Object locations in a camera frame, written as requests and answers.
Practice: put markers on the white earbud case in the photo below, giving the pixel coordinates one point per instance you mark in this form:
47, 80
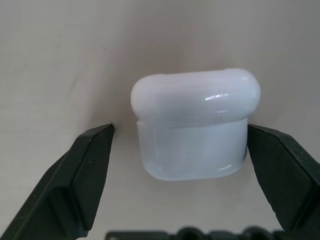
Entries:
195, 125

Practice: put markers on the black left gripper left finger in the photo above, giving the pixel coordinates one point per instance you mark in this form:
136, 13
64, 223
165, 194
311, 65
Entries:
62, 185

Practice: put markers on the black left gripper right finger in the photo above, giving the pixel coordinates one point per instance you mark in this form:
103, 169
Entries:
287, 175

